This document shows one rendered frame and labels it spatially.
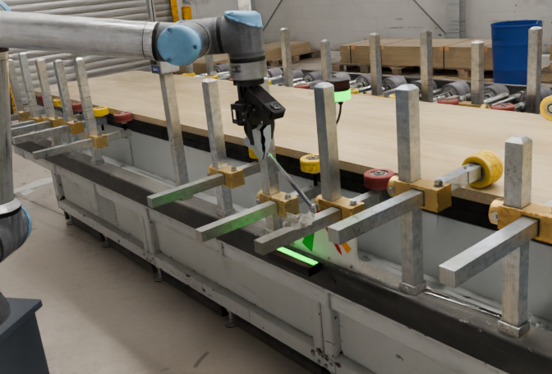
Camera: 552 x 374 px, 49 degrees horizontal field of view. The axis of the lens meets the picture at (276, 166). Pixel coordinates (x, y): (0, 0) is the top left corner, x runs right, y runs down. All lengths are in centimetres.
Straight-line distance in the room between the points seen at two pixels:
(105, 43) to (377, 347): 124
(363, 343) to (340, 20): 884
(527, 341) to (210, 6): 1057
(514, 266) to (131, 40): 94
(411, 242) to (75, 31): 89
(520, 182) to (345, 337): 110
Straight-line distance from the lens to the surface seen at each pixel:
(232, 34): 150
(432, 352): 152
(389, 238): 174
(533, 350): 129
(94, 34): 146
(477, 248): 105
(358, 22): 1035
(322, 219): 145
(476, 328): 134
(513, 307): 129
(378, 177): 156
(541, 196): 146
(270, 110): 147
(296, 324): 232
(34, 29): 152
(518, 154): 116
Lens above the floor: 141
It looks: 17 degrees down
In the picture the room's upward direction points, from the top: 6 degrees counter-clockwise
